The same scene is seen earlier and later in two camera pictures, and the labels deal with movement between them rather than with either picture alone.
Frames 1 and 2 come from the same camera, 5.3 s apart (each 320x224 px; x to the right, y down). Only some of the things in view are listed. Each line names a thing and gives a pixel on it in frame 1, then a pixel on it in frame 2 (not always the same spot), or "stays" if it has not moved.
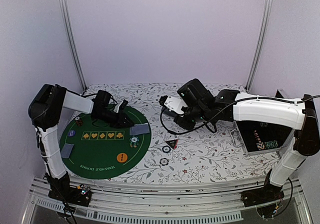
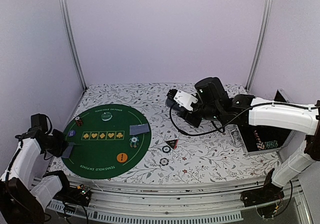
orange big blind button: (122, 157) stays
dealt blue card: (66, 150) stays
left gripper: (122, 124) to (59, 152)
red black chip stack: (78, 121) stays
